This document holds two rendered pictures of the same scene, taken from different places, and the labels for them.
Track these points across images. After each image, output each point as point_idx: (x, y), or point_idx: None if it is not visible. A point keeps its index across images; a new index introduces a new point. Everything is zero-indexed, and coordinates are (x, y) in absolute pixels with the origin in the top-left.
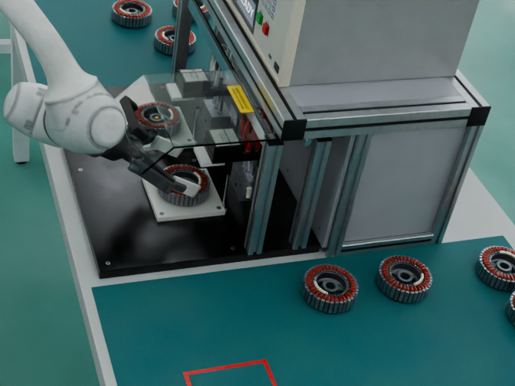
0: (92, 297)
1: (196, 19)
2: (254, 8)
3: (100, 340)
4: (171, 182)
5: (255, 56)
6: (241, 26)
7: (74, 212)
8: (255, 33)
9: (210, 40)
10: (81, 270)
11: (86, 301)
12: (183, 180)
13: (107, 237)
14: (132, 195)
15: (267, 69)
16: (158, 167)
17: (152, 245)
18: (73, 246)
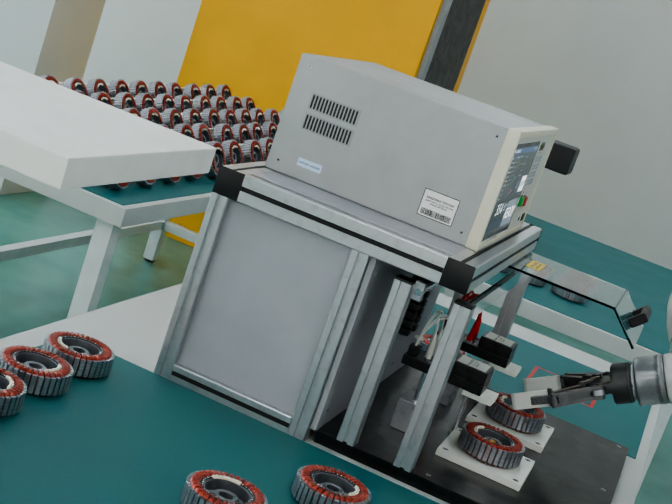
0: (637, 456)
1: (476, 312)
2: (516, 202)
3: (644, 444)
4: (568, 373)
5: (515, 235)
6: (499, 240)
7: (621, 489)
8: (510, 222)
9: (490, 298)
10: (638, 468)
11: (644, 458)
12: (547, 376)
13: (608, 453)
14: (561, 452)
15: (515, 232)
16: (576, 376)
17: (570, 431)
18: (636, 478)
